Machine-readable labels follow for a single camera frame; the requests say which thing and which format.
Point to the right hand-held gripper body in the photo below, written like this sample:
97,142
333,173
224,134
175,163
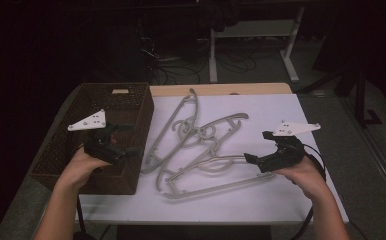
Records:
287,156

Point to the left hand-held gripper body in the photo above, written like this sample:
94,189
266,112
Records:
102,148

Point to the grey plastic clothes hanger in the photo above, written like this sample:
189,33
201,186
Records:
147,168
194,191
237,116

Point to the brown woven basket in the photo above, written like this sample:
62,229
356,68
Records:
127,100

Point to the person's right hand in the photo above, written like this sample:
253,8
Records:
307,180

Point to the person's left hand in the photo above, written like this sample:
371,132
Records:
77,171

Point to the white table mat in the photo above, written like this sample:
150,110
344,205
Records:
264,106

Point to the dark metal stand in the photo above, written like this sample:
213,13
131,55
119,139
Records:
359,100

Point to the dark hanging cloth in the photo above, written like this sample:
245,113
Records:
219,15

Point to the white metal desk frame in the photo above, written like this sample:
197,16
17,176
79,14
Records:
254,28

